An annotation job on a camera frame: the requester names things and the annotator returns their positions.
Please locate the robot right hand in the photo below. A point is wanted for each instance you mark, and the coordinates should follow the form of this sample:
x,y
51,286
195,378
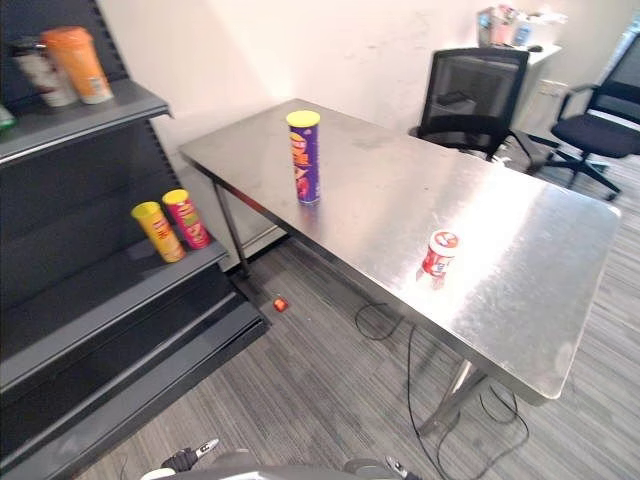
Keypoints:
x,y
397,467

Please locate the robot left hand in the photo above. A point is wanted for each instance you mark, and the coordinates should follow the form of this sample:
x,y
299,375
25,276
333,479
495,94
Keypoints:
x,y
192,454

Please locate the dark grey shop shelf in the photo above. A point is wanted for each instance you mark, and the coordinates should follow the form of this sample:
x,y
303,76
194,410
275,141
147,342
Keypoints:
x,y
75,280

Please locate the red white gum tub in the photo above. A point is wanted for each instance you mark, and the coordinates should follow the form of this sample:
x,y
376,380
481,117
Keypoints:
x,y
439,256

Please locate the pink chips can yellow lid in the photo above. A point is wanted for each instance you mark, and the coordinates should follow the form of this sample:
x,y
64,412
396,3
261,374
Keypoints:
x,y
189,222

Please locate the purple chips can yellow lid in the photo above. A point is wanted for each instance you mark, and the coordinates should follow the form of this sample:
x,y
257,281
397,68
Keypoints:
x,y
304,160

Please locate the robot grey body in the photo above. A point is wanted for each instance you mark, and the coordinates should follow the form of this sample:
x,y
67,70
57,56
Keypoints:
x,y
270,467

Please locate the small red object on floor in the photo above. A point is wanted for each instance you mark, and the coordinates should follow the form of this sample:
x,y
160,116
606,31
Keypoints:
x,y
280,303

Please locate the stainless steel table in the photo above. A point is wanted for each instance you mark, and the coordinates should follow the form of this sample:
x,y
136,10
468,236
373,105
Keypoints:
x,y
425,220

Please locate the black mesh office chair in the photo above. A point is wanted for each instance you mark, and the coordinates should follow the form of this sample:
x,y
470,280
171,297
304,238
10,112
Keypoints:
x,y
470,100

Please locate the green package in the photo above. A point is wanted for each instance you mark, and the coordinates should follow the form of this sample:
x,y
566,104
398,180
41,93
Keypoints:
x,y
5,120

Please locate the black office chair with arms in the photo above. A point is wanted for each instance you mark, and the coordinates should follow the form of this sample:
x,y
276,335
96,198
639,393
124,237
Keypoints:
x,y
597,125

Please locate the orange cup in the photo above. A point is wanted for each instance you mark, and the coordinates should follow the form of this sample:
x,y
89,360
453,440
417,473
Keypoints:
x,y
79,65

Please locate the white dark-lidded cup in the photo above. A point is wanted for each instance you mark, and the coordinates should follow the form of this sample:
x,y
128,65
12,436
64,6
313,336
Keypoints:
x,y
42,75

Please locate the white cabinet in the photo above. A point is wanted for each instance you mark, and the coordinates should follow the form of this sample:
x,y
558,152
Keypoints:
x,y
542,80

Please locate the box of items on cabinet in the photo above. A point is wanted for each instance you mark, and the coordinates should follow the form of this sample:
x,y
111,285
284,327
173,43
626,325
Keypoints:
x,y
510,25

